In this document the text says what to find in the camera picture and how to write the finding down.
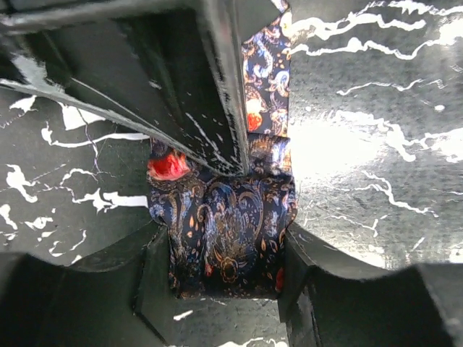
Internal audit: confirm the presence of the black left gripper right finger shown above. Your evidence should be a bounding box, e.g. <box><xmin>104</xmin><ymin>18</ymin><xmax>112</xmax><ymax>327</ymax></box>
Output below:
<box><xmin>278</xmin><ymin>224</ymin><xmax>462</xmax><ymax>346</ymax></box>

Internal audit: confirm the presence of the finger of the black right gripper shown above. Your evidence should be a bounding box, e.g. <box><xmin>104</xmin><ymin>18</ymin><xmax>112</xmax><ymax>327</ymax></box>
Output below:
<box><xmin>1</xmin><ymin>1</ymin><xmax>280</xmax><ymax>176</ymax></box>

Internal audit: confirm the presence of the dark floral red-dotted tie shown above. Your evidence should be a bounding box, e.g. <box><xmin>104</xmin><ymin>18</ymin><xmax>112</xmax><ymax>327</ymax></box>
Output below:
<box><xmin>147</xmin><ymin>1</ymin><xmax>297</xmax><ymax>299</ymax></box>

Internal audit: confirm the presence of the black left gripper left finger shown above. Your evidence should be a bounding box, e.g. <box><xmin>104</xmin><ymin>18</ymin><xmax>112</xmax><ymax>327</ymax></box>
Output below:
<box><xmin>1</xmin><ymin>223</ymin><xmax>170</xmax><ymax>346</ymax></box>

